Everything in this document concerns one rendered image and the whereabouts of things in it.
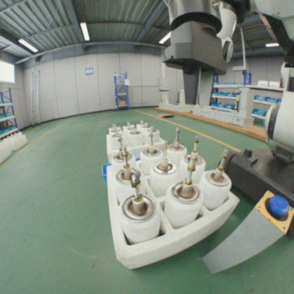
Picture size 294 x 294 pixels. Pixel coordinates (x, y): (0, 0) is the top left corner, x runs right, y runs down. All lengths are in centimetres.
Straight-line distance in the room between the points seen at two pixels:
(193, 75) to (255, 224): 26
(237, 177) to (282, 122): 36
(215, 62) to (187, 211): 28
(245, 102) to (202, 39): 221
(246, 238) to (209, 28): 36
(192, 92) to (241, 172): 53
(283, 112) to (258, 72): 877
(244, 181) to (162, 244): 50
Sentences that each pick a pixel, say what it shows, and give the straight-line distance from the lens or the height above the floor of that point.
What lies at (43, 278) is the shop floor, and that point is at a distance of 60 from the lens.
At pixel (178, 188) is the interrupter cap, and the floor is 25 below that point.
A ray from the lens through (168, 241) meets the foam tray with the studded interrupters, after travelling 29.
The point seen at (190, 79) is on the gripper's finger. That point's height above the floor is 49.
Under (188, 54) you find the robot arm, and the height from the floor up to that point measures 52.
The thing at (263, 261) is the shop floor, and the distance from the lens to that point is 62.
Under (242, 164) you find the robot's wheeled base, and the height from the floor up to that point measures 18.
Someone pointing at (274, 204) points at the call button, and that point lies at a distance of 24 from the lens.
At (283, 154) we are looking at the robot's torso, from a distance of 77.
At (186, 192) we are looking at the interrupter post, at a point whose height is 26.
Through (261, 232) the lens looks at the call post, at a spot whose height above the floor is 28.
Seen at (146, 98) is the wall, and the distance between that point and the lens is 684.
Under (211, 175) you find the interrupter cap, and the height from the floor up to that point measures 25.
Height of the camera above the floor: 46
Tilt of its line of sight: 24 degrees down
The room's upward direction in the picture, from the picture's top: 2 degrees counter-clockwise
